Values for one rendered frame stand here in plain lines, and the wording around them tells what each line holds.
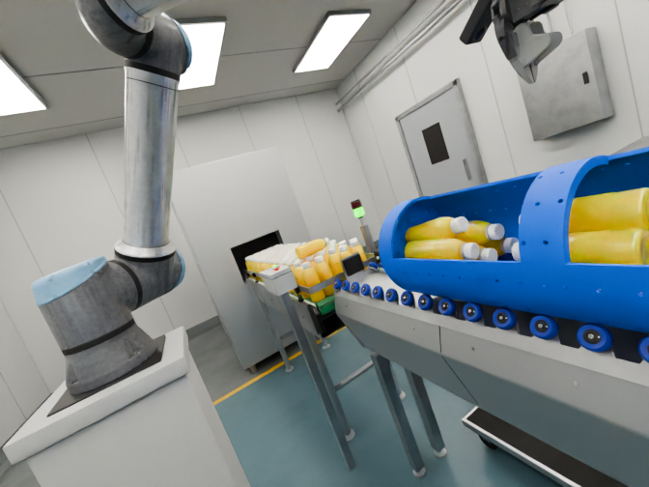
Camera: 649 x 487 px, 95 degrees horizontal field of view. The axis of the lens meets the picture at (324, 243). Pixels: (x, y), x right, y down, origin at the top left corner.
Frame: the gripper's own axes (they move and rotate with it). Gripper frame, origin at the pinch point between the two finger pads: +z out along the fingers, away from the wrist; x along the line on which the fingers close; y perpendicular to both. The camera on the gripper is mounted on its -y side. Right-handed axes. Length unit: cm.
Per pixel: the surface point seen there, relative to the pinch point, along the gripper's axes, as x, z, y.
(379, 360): -9, 79, -75
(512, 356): -13, 50, -8
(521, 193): 10.2, 22.1, -12.2
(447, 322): -12, 47, -24
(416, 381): 5, 98, -75
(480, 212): 12.2, 25.6, -25.4
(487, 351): -13, 51, -14
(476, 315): -11.7, 43.3, -15.0
